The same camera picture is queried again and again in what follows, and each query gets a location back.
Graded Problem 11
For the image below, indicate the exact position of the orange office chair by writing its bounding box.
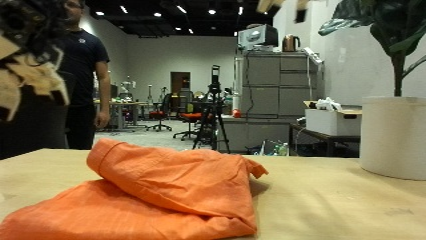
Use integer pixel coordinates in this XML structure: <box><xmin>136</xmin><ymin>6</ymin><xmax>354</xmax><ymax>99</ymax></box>
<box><xmin>145</xmin><ymin>93</ymin><xmax>175</xmax><ymax>133</ymax></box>
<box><xmin>172</xmin><ymin>99</ymin><xmax>204</xmax><ymax>141</ymax></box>

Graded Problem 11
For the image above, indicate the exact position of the copper kettle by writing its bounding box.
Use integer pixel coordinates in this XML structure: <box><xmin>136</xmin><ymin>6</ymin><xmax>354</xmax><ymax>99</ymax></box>
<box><xmin>281</xmin><ymin>33</ymin><xmax>303</xmax><ymax>53</ymax></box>

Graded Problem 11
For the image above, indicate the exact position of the wooden office desk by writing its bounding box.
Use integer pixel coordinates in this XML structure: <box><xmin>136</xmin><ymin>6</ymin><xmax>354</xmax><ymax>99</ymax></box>
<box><xmin>108</xmin><ymin>100</ymin><xmax>149</xmax><ymax>131</ymax></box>

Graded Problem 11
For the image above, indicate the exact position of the person in dark t-shirt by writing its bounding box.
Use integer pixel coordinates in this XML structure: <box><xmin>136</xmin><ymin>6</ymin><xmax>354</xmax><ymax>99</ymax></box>
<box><xmin>58</xmin><ymin>0</ymin><xmax>112</xmax><ymax>151</ymax></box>

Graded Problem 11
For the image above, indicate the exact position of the white storage box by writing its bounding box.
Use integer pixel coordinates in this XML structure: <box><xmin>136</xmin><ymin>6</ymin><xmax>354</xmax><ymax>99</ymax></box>
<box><xmin>304</xmin><ymin>99</ymin><xmax>364</xmax><ymax>137</ymax></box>

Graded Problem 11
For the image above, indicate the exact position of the white plastic bag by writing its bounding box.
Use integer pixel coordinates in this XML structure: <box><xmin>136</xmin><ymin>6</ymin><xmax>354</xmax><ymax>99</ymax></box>
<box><xmin>316</xmin><ymin>96</ymin><xmax>344</xmax><ymax>112</ymax></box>

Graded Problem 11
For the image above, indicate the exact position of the brown door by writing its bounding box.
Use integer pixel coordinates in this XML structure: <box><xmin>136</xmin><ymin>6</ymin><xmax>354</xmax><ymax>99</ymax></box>
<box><xmin>171</xmin><ymin>71</ymin><xmax>192</xmax><ymax>95</ymax></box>

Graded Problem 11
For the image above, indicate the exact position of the black camera tripod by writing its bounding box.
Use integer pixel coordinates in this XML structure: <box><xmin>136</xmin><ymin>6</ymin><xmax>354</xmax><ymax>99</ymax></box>
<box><xmin>191</xmin><ymin>64</ymin><xmax>232</xmax><ymax>155</ymax></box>

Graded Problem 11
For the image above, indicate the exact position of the white power strip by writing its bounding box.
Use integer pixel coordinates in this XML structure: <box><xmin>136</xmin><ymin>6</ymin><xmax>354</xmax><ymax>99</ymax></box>
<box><xmin>303</xmin><ymin>45</ymin><xmax>325</xmax><ymax>64</ymax></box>

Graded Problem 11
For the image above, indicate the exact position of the grey boxy device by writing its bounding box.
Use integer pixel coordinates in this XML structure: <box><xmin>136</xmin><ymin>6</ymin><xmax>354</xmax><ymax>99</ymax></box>
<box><xmin>237</xmin><ymin>23</ymin><xmax>280</xmax><ymax>51</ymax></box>

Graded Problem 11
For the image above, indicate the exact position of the hanging black cable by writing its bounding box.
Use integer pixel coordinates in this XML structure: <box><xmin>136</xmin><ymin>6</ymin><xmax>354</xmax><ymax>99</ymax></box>
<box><xmin>244</xmin><ymin>49</ymin><xmax>257</xmax><ymax>118</ymax></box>

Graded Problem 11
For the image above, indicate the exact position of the orange garment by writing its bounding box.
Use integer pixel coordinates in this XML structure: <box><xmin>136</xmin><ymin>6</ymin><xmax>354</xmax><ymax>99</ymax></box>
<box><xmin>0</xmin><ymin>138</ymin><xmax>271</xmax><ymax>240</ymax></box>

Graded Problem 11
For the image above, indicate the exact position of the low grey cabinet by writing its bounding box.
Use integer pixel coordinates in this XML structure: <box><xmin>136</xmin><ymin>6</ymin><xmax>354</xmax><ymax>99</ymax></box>
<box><xmin>219</xmin><ymin>114</ymin><xmax>297</xmax><ymax>154</ymax></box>

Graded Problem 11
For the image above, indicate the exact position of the dark side table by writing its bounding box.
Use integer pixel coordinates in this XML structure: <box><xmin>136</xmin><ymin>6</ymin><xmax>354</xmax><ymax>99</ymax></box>
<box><xmin>291</xmin><ymin>123</ymin><xmax>362</xmax><ymax>158</ymax></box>

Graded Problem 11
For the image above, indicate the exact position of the tall grey filing cabinet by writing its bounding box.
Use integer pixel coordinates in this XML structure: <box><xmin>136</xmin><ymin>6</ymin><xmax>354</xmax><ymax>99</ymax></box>
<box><xmin>233</xmin><ymin>50</ymin><xmax>325</xmax><ymax>121</ymax></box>

